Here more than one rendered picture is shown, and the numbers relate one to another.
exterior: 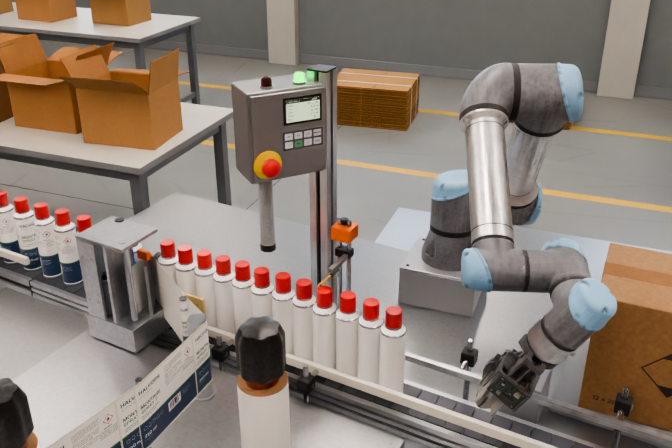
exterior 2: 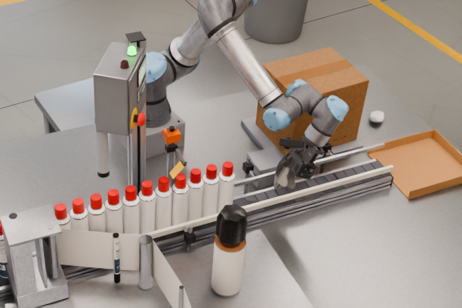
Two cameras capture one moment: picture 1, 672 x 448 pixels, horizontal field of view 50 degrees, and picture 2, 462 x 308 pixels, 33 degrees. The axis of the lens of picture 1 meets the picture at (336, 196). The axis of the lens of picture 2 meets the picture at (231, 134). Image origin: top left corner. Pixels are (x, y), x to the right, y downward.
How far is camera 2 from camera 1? 1.59 m
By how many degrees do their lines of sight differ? 50
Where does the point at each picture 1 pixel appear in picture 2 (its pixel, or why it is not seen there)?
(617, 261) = (279, 74)
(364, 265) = (81, 150)
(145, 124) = not seen: outside the picture
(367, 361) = (214, 202)
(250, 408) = (237, 258)
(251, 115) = (130, 91)
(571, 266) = (315, 93)
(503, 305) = (188, 128)
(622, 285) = not seen: hidden behind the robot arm
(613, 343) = (305, 119)
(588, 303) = (342, 108)
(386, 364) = (228, 196)
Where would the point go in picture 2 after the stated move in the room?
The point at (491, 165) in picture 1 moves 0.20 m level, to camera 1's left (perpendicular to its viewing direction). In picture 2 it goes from (251, 56) to (212, 84)
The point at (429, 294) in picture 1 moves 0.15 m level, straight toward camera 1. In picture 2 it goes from (157, 146) to (185, 167)
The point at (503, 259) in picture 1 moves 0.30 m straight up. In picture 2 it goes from (290, 106) to (302, 19)
